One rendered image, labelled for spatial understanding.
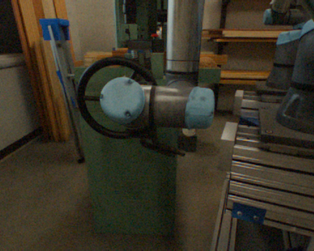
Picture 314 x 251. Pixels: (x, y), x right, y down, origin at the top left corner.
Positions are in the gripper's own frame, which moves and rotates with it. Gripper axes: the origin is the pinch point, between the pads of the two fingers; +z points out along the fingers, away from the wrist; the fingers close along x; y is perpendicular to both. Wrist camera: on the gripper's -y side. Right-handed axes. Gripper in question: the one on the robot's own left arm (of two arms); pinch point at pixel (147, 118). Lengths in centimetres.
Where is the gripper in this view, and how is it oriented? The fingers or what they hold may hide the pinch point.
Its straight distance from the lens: 70.2
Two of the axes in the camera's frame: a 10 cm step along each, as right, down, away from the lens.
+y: -0.7, 9.9, -1.2
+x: 9.9, 0.6, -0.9
